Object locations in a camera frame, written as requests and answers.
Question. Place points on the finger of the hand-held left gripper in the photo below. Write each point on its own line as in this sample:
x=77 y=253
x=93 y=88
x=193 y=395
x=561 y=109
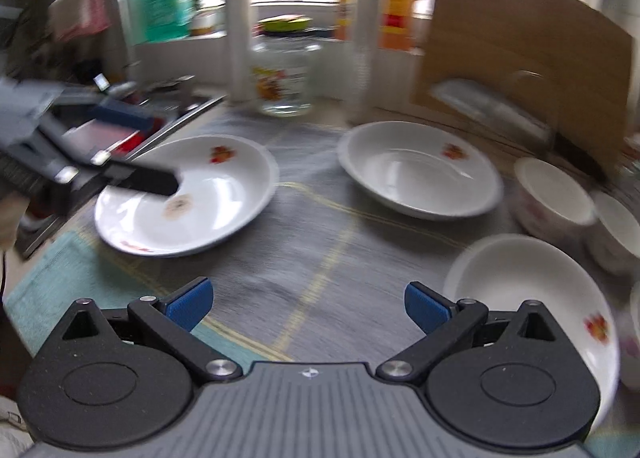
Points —
x=145 y=181
x=120 y=114

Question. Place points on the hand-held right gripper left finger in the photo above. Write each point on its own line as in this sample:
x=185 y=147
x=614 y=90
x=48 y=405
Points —
x=192 y=307

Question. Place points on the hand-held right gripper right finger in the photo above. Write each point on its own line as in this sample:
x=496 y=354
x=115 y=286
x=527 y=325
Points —
x=425 y=309

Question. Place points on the white floral plate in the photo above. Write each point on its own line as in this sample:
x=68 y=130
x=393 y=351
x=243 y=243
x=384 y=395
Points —
x=215 y=203
x=415 y=173

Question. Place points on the white floral bowl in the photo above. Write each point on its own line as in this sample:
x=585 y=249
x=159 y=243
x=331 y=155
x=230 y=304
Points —
x=550 y=188
x=617 y=228

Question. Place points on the red plastic basin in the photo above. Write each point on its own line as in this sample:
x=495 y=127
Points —
x=129 y=142

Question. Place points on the stainless steel sink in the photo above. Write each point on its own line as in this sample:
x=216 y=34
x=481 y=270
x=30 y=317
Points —
x=192 y=111

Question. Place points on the steel faucet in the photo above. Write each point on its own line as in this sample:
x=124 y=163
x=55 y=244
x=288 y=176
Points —
x=120 y=38

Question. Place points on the white bowl with flower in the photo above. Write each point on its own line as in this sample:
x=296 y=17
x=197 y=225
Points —
x=525 y=298

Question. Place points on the pink cloth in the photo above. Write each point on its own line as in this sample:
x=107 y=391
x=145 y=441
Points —
x=80 y=11

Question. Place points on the small yellow white container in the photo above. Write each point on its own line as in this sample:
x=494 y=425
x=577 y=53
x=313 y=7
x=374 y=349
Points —
x=206 y=22

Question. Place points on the grey blue checked mat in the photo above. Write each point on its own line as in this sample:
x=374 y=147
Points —
x=320 y=218

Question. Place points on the white plastic wrap roll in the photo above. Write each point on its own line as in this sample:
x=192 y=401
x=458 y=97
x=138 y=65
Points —
x=239 y=33

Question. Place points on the glass jar with green lid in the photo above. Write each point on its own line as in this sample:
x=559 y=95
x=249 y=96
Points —
x=285 y=78

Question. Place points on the white roll at right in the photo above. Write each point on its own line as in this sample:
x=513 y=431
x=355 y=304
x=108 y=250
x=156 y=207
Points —
x=367 y=38

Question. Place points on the bamboo cutting board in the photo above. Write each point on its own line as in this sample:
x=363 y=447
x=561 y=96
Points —
x=525 y=28

